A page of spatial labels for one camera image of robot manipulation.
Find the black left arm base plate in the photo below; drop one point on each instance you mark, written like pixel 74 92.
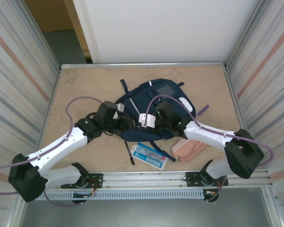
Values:
pixel 97 179

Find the wide aluminium mounting rail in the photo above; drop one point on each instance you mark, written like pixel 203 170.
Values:
pixel 144 176

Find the black pen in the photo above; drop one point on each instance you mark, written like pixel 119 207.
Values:
pixel 129 153

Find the aluminium frame post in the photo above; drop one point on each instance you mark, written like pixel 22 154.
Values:
pixel 246 35
pixel 39 35

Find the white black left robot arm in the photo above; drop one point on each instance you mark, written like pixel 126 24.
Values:
pixel 56 149

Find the pink pencil pouch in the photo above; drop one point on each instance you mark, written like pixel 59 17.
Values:
pixel 191 150

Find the blue white stationery packet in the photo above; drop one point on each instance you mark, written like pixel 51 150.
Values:
pixel 149 157

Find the brown door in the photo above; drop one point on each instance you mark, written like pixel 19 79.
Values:
pixel 49 14

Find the purple pen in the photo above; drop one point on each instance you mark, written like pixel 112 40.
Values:
pixel 202 110

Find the long aluminium table edge rail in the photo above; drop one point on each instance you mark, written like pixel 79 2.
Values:
pixel 180 64

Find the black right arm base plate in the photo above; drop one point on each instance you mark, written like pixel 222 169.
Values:
pixel 191 178

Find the white door frame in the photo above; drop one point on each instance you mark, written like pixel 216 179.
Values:
pixel 86 28

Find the navy blue backpack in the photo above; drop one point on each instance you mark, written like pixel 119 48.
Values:
pixel 142 99

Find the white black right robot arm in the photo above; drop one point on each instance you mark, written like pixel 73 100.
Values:
pixel 203 137

